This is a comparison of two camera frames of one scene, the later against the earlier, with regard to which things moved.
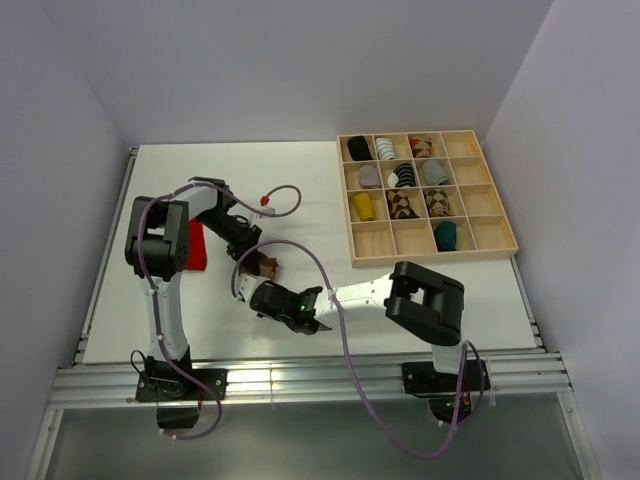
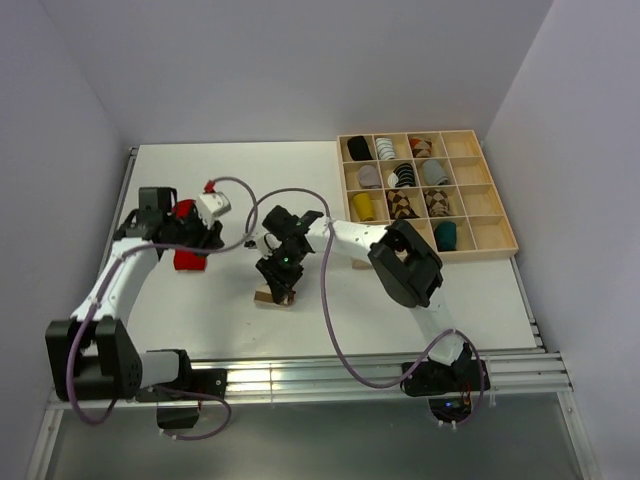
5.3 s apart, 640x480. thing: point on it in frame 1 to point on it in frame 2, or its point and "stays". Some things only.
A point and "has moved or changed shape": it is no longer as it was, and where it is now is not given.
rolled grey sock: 433,173 stays
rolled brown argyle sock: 399,206 stays
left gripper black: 246,242 to 209,238
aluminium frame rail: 447,380 stays
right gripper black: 261,314 to 280,282
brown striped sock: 257,263 has moved or changed shape
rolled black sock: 359,150 stays
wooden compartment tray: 420,197 stays
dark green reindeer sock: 445,234 stays
